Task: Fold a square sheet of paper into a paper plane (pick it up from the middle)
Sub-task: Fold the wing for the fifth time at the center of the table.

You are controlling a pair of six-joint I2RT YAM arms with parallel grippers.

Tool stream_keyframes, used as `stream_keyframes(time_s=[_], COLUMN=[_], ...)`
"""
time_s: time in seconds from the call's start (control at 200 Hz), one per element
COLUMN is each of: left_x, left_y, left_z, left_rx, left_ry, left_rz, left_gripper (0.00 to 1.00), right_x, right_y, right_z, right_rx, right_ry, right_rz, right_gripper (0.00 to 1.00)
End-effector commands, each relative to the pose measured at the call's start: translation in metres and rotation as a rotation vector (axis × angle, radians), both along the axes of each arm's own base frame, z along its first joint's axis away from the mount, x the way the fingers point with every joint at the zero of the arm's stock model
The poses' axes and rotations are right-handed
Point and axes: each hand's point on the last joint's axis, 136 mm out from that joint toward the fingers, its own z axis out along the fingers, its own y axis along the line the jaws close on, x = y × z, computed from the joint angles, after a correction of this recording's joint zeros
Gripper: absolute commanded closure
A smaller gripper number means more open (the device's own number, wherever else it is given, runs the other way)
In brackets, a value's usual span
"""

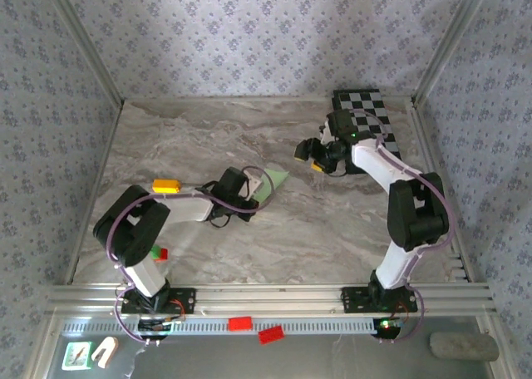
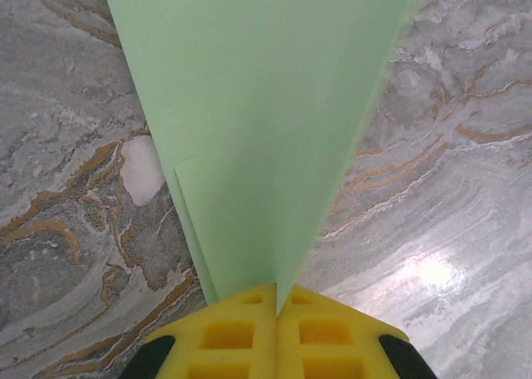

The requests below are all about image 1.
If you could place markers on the grey stone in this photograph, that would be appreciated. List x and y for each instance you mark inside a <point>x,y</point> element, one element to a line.
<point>463,346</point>

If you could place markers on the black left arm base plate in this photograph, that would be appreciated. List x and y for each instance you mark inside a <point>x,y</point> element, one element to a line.
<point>187,300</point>

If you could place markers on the green and white sticker card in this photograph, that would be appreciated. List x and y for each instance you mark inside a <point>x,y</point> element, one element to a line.
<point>77,356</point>

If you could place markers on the light green cloth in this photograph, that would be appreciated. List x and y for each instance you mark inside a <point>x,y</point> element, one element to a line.
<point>274,179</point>

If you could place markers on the aluminium frame post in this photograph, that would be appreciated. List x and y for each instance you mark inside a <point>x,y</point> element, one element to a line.
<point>85,42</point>
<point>451,42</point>

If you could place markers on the black and grey chessboard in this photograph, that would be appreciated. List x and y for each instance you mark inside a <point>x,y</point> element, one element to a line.
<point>365,100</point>

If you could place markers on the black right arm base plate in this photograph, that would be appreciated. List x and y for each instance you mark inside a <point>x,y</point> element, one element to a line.
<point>353,300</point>

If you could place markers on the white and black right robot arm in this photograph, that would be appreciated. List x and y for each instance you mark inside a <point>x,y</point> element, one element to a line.
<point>395,267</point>

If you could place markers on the aluminium mounting rail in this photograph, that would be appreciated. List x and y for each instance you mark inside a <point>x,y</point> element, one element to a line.
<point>270,300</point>

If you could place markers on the red plastic block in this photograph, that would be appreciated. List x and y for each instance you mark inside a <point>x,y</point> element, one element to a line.
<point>272,335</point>
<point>240,323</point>

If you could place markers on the aluminium side rail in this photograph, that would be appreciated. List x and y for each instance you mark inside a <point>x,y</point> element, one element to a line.
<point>440,188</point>

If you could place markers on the small green block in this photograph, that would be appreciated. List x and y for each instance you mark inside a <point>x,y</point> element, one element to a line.
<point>156,252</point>

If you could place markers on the white u-shaped wooden piece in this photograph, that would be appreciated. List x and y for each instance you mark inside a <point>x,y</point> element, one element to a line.
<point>109,346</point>

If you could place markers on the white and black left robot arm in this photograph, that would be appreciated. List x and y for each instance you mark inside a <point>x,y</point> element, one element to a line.
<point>143,277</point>

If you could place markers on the orange yellow block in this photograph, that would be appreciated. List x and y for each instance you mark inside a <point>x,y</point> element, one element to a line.
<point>166,185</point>

